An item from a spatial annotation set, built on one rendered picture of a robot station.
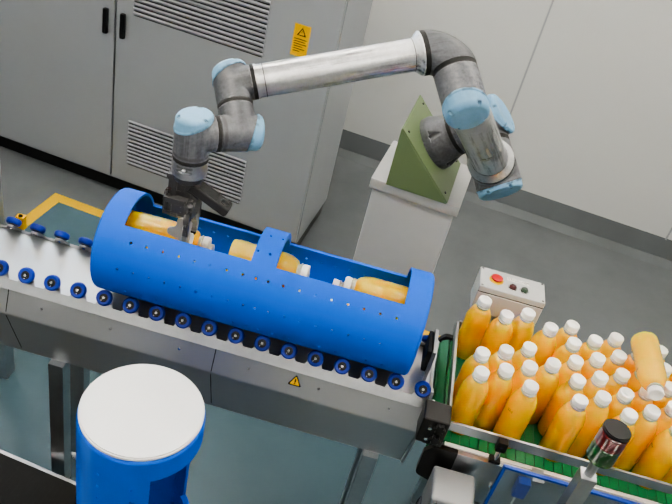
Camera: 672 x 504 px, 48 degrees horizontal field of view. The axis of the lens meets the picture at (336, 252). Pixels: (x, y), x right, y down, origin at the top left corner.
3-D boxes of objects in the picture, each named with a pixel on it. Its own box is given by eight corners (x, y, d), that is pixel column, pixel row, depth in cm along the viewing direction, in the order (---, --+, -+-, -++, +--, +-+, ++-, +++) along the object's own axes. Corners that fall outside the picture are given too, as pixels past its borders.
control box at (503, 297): (470, 290, 236) (481, 265, 230) (532, 308, 236) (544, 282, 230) (469, 310, 228) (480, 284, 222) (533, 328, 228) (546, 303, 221)
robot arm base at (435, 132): (422, 109, 266) (447, 96, 261) (449, 149, 274) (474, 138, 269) (416, 138, 252) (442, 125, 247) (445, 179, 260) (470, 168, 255)
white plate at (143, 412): (68, 456, 156) (68, 460, 157) (203, 460, 162) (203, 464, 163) (87, 359, 178) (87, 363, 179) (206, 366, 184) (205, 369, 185)
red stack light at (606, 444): (593, 428, 169) (600, 417, 167) (621, 436, 169) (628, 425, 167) (595, 450, 164) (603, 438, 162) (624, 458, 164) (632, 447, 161)
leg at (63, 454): (57, 476, 268) (54, 351, 231) (73, 480, 268) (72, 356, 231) (49, 489, 264) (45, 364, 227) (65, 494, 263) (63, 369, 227)
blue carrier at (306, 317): (133, 240, 227) (132, 166, 207) (414, 320, 224) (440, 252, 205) (91, 307, 206) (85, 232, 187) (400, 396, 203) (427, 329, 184)
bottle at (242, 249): (227, 270, 201) (294, 289, 200) (229, 251, 196) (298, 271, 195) (235, 252, 206) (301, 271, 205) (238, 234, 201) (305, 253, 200)
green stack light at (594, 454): (584, 442, 172) (593, 428, 169) (611, 450, 172) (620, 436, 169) (586, 464, 167) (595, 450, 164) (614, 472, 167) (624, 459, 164)
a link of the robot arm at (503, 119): (462, 118, 267) (508, 97, 258) (475, 162, 262) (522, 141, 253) (443, 106, 254) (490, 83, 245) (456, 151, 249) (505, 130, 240)
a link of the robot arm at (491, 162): (513, 148, 256) (479, 46, 187) (527, 195, 251) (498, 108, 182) (469, 162, 260) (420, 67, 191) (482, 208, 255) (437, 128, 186)
